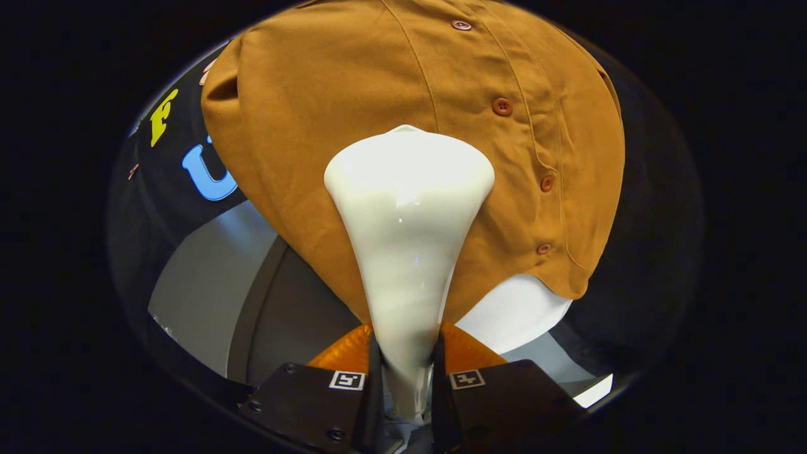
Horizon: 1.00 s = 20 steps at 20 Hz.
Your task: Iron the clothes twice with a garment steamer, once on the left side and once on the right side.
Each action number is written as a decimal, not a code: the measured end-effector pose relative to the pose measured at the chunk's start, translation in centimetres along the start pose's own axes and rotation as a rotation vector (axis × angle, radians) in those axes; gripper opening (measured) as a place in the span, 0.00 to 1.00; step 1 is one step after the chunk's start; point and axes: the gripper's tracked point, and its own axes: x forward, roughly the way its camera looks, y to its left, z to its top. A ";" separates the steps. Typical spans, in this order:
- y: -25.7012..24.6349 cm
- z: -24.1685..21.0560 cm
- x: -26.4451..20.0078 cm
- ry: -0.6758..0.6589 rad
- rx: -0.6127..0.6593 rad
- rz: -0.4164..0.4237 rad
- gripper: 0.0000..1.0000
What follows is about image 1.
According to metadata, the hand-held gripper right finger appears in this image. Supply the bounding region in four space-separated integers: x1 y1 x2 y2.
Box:
432 323 584 454

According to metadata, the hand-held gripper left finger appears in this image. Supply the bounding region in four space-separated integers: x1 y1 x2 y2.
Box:
238 323 384 454

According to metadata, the orange button shirt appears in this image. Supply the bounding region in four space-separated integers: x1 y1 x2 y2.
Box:
200 0 626 325

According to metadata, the white flat panel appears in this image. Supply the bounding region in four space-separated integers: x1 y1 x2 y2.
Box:
454 273 573 355

